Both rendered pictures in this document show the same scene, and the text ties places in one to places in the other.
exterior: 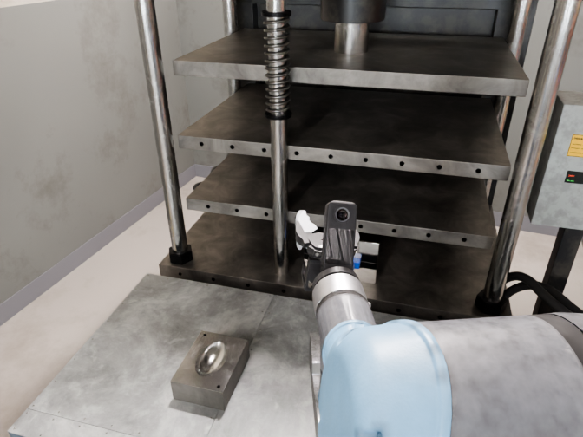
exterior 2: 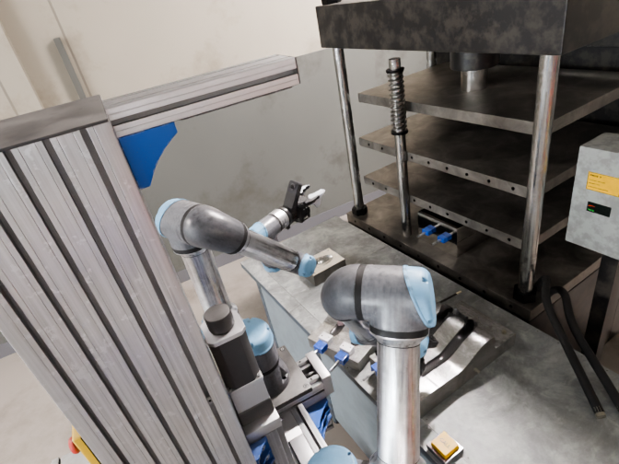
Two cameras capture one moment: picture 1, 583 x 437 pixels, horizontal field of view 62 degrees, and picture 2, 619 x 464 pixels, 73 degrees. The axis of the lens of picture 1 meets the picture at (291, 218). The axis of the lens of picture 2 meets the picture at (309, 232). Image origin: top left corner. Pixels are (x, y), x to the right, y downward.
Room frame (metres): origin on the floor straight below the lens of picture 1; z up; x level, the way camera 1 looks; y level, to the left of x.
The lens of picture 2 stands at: (-0.26, -1.11, 2.14)
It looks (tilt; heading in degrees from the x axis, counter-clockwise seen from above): 31 degrees down; 48
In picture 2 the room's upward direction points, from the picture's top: 12 degrees counter-clockwise
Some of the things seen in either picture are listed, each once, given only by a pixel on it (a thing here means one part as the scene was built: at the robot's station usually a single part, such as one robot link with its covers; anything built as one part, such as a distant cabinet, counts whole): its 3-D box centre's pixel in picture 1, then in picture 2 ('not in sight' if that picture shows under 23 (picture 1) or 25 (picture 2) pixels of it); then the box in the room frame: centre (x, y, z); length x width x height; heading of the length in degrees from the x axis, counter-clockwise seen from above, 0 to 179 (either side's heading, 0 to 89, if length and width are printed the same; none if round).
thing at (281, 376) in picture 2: not in sight; (263, 369); (0.21, -0.23, 1.09); 0.15 x 0.15 x 0.10
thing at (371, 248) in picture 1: (350, 225); (469, 215); (1.69, -0.24, 0.87); 0.50 x 0.27 x 0.17; 165
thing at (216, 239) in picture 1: (340, 238); (471, 225); (1.78, -0.21, 0.76); 1.30 x 0.84 x 0.06; 75
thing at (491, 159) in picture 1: (349, 120); (479, 138); (1.83, -0.23, 1.27); 1.10 x 0.74 x 0.05; 75
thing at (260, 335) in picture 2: not in sight; (253, 343); (0.21, -0.22, 1.20); 0.13 x 0.12 x 0.14; 95
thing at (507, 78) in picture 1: (352, 55); (482, 89); (1.84, -0.23, 1.52); 1.10 x 0.70 x 0.05; 75
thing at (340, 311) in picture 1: (350, 341); (263, 231); (0.46, -0.07, 1.43); 0.11 x 0.08 x 0.09; 5
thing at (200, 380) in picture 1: (212, 368); (322, 266); (0.97, 0.23, 0.84); 0.20 x 0.15 x 0.07; 165
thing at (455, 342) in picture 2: not in sight; (437, 337); (0.76, -0.54, 0.92); 0.35 x 0.16 x 0.09; 165
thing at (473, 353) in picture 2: not in sight; (442, 345); (0.78, -0.55, 0.87); 0.50 x 0.26 x 0.14; 165
